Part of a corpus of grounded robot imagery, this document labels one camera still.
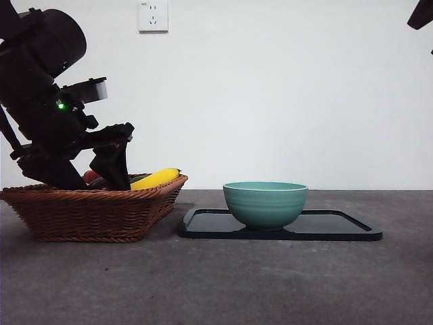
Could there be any teal ribbed bowl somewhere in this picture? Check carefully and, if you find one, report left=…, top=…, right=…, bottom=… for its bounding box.
left=222, top=181, right=309, bottom=232

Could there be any yellow banana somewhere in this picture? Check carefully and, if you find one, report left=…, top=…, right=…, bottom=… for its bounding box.
left=130, top=168, right=183, bottom=191

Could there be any brown wicker basket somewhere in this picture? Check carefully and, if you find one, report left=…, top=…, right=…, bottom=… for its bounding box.
left=0, top=174, right=189, bottom=243

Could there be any black rectangular tray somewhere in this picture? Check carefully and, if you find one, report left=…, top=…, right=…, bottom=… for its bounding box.
left=177, top=208, right=384, bottom=242

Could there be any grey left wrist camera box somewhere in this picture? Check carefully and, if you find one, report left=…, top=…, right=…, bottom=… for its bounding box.
left=60, top=76, right=108, bottom=104

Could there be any white wall socket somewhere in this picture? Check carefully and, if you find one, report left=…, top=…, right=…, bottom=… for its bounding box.
left=139, top=1, right=169, bottom=34

